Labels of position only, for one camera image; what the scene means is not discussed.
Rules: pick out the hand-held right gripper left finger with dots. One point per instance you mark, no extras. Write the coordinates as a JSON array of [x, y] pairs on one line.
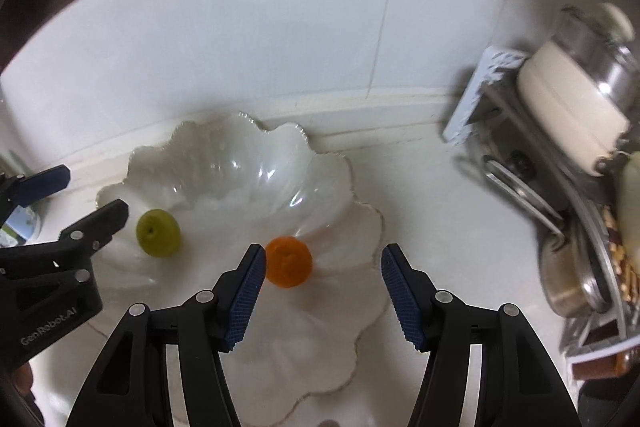
[[244, 302]]

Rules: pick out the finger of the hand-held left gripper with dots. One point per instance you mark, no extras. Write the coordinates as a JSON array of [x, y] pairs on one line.
[[107, 219], [47, 184]]

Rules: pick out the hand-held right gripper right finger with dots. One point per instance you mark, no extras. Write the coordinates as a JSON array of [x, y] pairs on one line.
[[402, 302]]

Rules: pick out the small green apple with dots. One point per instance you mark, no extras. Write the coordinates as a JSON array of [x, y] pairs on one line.
[[157, 234]]

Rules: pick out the orange tangerine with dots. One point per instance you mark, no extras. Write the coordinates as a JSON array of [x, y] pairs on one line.
[[291, 264]]

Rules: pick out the white scalloped ceramic bowl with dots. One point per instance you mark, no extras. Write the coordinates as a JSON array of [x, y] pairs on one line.
[[240, 187]]

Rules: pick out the white bottle with blue label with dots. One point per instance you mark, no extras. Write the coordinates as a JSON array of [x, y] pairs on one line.
[[22, 224]]

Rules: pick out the glass pot lid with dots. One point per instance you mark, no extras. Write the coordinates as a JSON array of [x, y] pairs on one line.
[[515, 192]]

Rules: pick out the white and metal pot rack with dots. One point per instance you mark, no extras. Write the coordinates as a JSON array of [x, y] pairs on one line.
[[475, 92]]

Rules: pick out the wooden bead trivet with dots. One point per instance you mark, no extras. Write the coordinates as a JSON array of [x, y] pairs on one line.
[[620, 252]]

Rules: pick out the cream saucepan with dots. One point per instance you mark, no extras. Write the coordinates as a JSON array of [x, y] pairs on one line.
[[582, 77], [555, 119]]

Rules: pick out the cream kettle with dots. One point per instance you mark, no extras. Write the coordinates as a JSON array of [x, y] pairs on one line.
[[631, 202]]

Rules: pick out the stainless steel steamer pot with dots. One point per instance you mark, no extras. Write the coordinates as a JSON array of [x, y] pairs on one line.
[[605, 67]]

